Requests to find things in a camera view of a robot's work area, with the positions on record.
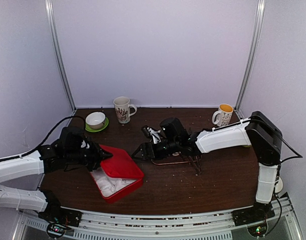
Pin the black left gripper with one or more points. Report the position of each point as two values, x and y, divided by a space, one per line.
98 156

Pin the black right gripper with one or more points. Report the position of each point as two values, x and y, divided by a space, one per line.
144 147

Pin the red tin lid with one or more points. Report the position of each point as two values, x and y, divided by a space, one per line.
120 165

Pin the metal serving tongs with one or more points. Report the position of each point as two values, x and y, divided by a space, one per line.
194 161

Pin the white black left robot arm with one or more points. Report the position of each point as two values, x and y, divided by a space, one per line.
45 202

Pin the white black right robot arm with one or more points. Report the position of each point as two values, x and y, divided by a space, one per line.
256 131

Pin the green saucer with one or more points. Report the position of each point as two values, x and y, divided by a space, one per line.
91 129

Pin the white paper liners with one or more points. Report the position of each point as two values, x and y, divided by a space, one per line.
109 185

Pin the white ceramic bowl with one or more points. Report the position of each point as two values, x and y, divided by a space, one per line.
96 120

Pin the red tin box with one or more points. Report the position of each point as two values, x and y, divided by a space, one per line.
122 193

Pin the dark red lacquer tray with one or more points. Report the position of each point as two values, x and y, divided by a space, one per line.
176 159

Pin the tall coral pattern mug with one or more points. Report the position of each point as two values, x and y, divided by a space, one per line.
124 109

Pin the flower pattern mug yellow inside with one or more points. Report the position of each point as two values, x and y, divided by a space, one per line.
223 115

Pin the white paper cup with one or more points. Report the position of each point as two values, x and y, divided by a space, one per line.
279 185

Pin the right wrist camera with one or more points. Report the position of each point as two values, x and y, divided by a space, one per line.
152 134

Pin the aluminium front rail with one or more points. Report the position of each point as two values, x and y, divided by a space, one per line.
210 226

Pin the aluminium left corner post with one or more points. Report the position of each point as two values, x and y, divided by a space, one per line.
58 53

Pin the aluminium corner post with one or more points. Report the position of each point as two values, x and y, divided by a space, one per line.
257 29
58 53

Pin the aluminium right corner post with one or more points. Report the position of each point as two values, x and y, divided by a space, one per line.
257 29

